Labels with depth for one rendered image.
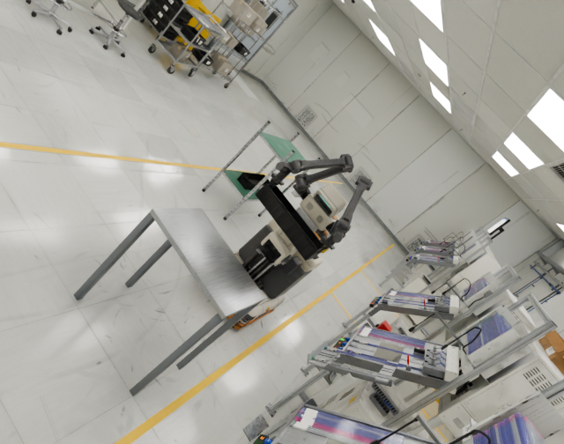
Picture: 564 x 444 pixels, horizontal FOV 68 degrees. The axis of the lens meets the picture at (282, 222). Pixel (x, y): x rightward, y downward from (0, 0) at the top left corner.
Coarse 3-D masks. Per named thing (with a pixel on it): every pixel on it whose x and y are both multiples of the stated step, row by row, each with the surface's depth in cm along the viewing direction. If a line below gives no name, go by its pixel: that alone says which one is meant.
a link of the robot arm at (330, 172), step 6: (348, 156) 289; (348, 162) 288; (330, 168) 299; (336, 168) 297; (342, 168) 296; (300, 174) 305; (306, 174) 305; (312, 174) 303; (318, 174) 301; (324, 174) 299; (330, 174) 300; (312, 180) 302; (318, 180) 304; (300, 186) 303; (306, 186) 303
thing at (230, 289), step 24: (168, 216) 229; (192, 216) 249; (168, 240) 270; (192, 240) 230; (216, 240) 250; (144, 264) 279; (192, 264) 215; (216, 264) 232; (240, 264) 252; (216, 288) 216; (240, 288) 233; (240, 312) 250; (192, 336) 215; (216, 336) 258; (168, 360) 222; (144, 384) 229
